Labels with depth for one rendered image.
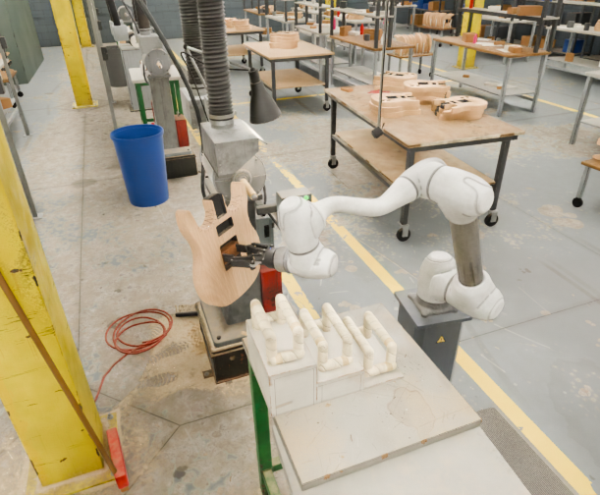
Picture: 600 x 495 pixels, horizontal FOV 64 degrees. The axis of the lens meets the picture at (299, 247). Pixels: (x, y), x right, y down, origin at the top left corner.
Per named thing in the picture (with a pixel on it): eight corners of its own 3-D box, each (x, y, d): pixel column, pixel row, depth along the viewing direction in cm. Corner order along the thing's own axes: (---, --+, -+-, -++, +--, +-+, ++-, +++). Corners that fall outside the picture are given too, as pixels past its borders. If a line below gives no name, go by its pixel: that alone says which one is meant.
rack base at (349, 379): (288, 348, 171) (287, 328, 167) (330, 337, 176) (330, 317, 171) (317, 405, 149) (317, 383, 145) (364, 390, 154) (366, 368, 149)
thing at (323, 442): (254, 467, 215) (241, 338, 177) (370, 427, 232) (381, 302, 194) (304, 619, 165) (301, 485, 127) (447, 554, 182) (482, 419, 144)
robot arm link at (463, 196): (467, 286, 223) (511, 308, 208) (445, 309, 218) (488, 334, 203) (449, 153, 170) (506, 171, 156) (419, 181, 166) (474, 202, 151)
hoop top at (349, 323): (341, 322, 169) (341, 315, 167) (349, 320, 170) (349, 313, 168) (366, 360, 153) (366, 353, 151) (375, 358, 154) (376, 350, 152)
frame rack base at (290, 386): (247, 358, 167) (244, 319, 158) (289, 348, 172) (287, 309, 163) (271, 418, 145) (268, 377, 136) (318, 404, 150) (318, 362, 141)
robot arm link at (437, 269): (430, 280, 236) (436, 241, 225) (462, 297, 224) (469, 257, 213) (409, 293, 228) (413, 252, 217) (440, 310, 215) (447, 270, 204)
